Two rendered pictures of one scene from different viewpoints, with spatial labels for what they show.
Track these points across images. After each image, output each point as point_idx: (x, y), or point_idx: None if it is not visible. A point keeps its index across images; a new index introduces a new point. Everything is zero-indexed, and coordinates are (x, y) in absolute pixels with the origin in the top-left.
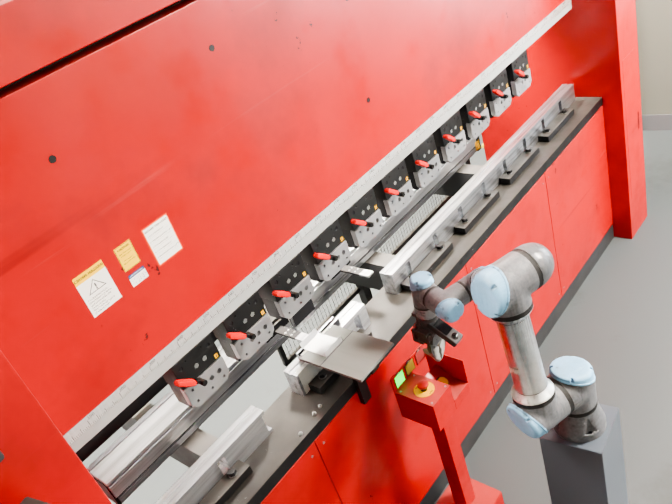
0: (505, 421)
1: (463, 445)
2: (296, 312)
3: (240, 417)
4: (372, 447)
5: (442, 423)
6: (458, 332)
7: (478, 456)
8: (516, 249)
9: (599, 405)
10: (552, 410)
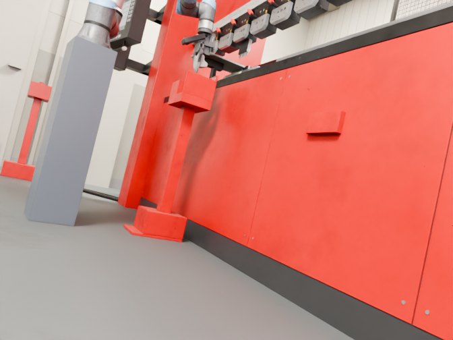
0: (221, 266)
1: (213, 237)
2: (235, 40)
3: None
4: (197, 133)
5: (169, 100)
6: (187, 37)
7: (201, 252)
8: None
9: (83, 27)
10: None
